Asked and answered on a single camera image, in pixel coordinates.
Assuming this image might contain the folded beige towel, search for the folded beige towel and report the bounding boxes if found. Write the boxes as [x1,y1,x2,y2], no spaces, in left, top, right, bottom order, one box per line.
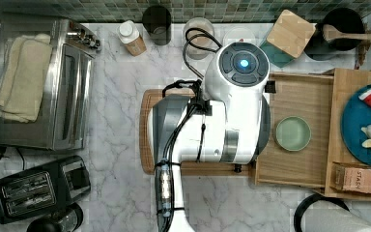
[0,34,52,123]

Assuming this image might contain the light green bowl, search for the light green bowl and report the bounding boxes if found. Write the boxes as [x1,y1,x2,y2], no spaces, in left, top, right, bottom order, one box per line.
[274,116,312,152]

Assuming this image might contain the blue plate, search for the blue plate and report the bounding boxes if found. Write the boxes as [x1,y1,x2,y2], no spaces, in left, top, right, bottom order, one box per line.
[340,84,371,166]

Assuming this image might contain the wooden spoon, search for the wooden spoon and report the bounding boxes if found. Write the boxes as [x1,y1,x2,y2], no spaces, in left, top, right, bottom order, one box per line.
[323,24,371,42]

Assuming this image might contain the black two-slot toaster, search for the black two-slot toaster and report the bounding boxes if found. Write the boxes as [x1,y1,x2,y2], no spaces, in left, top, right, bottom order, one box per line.
[0,156,91,224]

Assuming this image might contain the black round lid with knob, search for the black round lid with knob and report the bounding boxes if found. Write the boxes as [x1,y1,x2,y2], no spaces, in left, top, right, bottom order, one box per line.
[26,203,83,232]

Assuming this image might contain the dark grey cup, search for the dark grey cup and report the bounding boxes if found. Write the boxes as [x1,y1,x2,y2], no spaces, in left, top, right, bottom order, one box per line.
[142,6,172,45]

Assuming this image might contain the wooden organizer box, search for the wooden organizer box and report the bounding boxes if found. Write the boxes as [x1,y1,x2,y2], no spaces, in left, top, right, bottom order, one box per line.
[321,68,371,201]

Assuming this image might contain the wooden cutting board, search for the wooden cutting board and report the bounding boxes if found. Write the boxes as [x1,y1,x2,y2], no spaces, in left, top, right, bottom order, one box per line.
[139,89,266,176]

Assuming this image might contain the teal canister wooden lid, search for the teal canister wooden lid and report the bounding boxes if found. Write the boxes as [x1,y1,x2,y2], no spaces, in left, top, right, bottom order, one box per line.
[260,10,316,68]

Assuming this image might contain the wooden drawer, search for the wooden drawer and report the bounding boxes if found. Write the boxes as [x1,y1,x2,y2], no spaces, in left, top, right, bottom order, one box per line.
[255,72,333,189]

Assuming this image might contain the orange bottle white cap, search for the orange bottle white cap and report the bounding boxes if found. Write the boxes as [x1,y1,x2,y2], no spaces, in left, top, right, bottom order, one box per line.
[117,20,147,56]

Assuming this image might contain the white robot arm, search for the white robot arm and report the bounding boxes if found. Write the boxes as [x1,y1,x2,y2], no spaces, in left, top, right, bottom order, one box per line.
[148,42,271,232]

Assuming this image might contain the black paper towel holder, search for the black paper towel holder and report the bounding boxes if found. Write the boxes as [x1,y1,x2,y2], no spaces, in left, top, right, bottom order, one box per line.
[294,193,349,232]

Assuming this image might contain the tea bag boxes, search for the tea bag boxes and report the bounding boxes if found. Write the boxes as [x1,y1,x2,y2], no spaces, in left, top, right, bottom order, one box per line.
[330,163,371,194]

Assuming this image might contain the black utensil holder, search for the black utensil holder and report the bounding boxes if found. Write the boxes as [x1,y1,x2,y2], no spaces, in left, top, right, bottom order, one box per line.
[304,8,365,61]

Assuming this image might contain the glass cereal jar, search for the glass cereal jar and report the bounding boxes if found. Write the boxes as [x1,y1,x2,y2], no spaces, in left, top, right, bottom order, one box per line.
[183,17,214,60]

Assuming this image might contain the stainless steel toaster oven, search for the stainless steel toaster oven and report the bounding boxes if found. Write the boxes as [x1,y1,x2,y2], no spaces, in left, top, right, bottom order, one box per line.
[0,14,100,151]

